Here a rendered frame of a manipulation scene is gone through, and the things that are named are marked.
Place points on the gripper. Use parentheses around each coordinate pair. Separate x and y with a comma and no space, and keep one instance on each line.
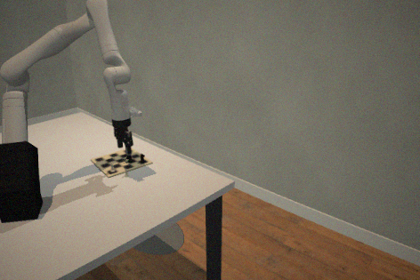
(121,130)

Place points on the chessboard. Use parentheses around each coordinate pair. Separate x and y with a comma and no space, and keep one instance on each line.
(120,163)

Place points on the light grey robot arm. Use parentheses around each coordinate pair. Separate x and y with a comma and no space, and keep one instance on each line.
(14,71)

